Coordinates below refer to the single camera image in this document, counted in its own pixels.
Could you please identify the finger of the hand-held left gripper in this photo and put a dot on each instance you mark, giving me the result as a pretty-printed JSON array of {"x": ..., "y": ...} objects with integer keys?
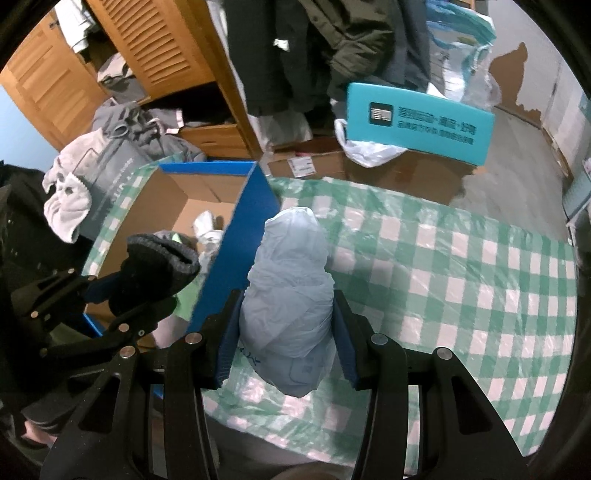
[
  {"x": 120, "y": 328},
  {"x": 55, "y": 290}
]

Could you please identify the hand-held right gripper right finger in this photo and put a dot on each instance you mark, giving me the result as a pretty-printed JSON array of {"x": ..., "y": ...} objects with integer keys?
[{"x": 347, "y": 344}]

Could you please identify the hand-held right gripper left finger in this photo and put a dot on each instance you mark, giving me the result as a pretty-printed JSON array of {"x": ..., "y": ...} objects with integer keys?
[{"x": 226, "y": 353}]

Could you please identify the light grey sock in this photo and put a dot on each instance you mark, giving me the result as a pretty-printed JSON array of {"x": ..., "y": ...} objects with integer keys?
[{"x": 171, "y": 330}]

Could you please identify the dark knit sock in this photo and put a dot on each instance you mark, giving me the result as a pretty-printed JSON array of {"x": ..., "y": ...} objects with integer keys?
[{"x": 152, "y": 265}]

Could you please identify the pale blue plastic bag bundle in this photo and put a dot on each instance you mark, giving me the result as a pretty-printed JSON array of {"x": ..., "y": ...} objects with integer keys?
[{"x": 286, "y": 286}]

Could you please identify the blue-edged cardboard box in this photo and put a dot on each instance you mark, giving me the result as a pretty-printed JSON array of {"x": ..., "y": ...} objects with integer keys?
[{"x": 184, "y": 203}]

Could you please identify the person's left hand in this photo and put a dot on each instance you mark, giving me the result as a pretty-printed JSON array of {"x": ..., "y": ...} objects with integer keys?
[{"x": 34, "y": 429}]

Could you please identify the light green sock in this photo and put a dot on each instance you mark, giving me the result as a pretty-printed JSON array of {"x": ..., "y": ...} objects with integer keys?
[{"x": 188, "y": 304}]

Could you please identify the grey fluffy towel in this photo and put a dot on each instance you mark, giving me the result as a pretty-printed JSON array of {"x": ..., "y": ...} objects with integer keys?
[{"x": 69, "y": 203}]

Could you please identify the grey shopping bag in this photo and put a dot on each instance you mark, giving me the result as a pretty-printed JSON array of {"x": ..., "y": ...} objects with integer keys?
[{"x": 111, "y": 184}]

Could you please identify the green checked tablecloth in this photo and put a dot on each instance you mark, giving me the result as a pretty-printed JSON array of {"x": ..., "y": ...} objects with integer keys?
[{"x": 461, "y": 286}]

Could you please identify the white sock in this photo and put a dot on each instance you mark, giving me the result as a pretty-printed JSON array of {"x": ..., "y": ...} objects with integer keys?
[{"x": 207, "y": 226}]

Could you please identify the grey hoodie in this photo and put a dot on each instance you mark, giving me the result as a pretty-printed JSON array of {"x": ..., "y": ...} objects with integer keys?
[{"x": 138, "y": 134}]

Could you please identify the large brown cardboard box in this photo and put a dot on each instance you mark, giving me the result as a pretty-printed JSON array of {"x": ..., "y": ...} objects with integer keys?
[{"x": 415, "y": 177}]

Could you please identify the small brown cardboard box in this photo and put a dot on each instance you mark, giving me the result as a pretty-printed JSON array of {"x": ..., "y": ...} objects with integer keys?
[{"x": 314, "y": 164}]

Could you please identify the white plastic bag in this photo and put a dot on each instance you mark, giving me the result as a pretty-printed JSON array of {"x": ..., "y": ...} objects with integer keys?
[{"x": 369, "y": 150}]

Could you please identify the louvred wardrobe door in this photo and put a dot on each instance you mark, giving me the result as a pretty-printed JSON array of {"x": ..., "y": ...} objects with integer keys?
[
  {"x": 152, "y": 41},
  {"x": 51, "y": 87}
]

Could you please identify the white hanging garment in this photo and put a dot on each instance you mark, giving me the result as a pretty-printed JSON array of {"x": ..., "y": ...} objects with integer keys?
[{"x": 281, "y": 127}]

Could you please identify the teal box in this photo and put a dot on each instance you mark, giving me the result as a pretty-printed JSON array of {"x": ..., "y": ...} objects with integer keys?
[{"x": 415, "y": 122}]

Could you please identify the wooden wardrobe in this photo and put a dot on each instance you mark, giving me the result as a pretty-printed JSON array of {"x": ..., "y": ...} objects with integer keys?
[{"x": 231, "y": 92}]

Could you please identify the white folded garment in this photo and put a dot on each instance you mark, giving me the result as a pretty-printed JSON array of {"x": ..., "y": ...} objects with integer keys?
[{"x": 78, "y": 27}]

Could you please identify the pale blue panel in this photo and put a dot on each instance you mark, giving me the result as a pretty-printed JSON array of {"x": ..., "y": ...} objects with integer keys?
[{"x": 579, "y": 194}]

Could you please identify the black jacket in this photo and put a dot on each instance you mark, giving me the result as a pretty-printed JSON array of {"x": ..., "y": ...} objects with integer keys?
[{"x": 268, "y": 55}]

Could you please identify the dark green jacket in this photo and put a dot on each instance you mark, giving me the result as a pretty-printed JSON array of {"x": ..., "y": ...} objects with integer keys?
[{"x": 360, "y": 41}]

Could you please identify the light blue plastic bag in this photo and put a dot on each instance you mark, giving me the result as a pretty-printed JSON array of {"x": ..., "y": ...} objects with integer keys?
[{"x": 461, "y": 50}]

